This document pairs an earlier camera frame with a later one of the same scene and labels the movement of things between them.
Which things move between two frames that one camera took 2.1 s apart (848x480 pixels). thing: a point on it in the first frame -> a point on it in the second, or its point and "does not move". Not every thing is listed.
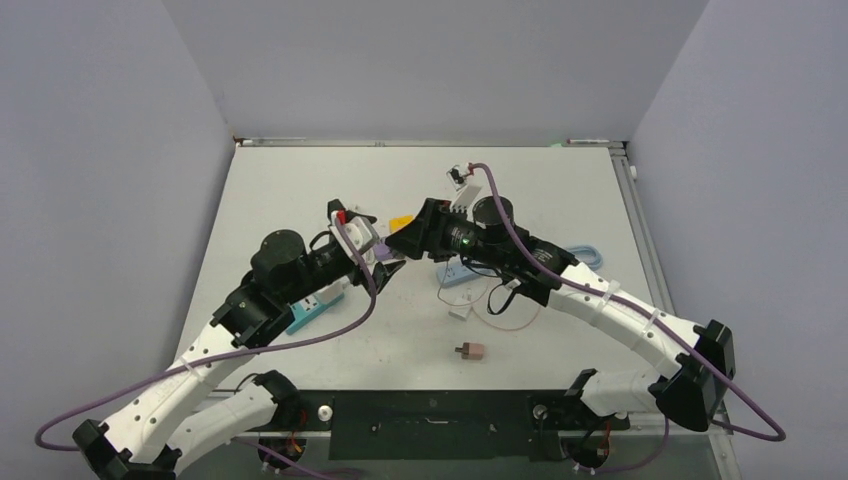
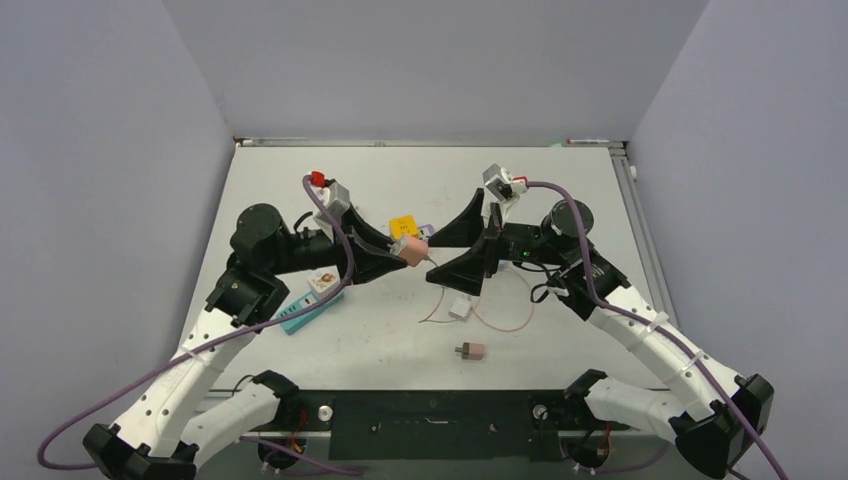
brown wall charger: x=471 y=351 does not move
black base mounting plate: x=441 y=425 does not move
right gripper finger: x=408 y=240 -> x=466 y=273
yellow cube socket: x=398 y=222 does not move
